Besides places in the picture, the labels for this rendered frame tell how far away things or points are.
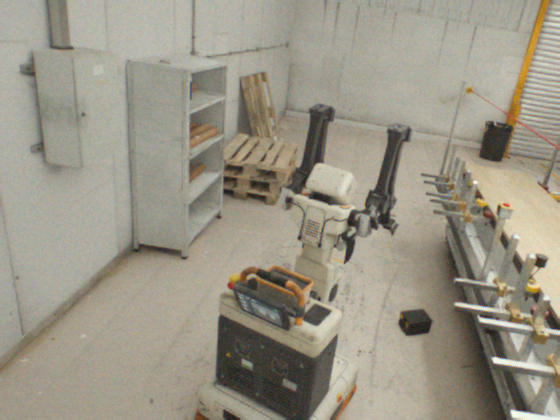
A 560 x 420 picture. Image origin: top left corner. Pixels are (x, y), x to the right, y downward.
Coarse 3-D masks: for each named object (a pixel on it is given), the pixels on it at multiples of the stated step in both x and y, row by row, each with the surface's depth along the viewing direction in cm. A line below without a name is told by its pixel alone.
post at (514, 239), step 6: (510, 240) 233; (516, 240) 231; (510, 246) 232; (516, 246) 232; (510, 252) 234; (504, 258) 238; (510, 258) 235; (504, 264) 237; (504, 270) 238; (498, 276) 242; (504, 276) 239; (498, 282) 241; (504, 282) 241; (492, 294) 247; (492, 300) 245; (498, 300) 245
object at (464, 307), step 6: (456, 306) 214; (462, 306) 214; (468, 306) 215; (474, 306) 216; (468, 312) 215; (474, 312) 215; (480, 312) 215; (486, 312) 215; (492, 312) 215; (498, 312) 215; (504, 312) 215; (504, 318) 215
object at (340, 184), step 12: (324, 168) 211; (336, 168) 211; (312, 180) 210; (324, 180) 208; (336, 180) 207; (348, 180) 207; (324, 192) 207; (336, 192) 205; (348, 192) 210; (348, 204) 215
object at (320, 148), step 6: (330, 108) 227; (330, 114) 227; (324, 120) 229; (330, 120) 229; (324, 126) 231; (324, 132) 233; (324, 138) 235; (318, 144) 235; (324, 144) 237; (318, 150) 236; (324, 150) 239; (318, 156) 238; (318, 162) 239
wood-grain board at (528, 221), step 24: (480, 168) 449; (480, 192) 375; (504, 192) 385; (528, 192) 397; (528, 216) 338; (552, 216) 347; (528, 240) 294; (552, 240) 301; (552, 264) 265; (552, 288) 237; (552, 312) 218
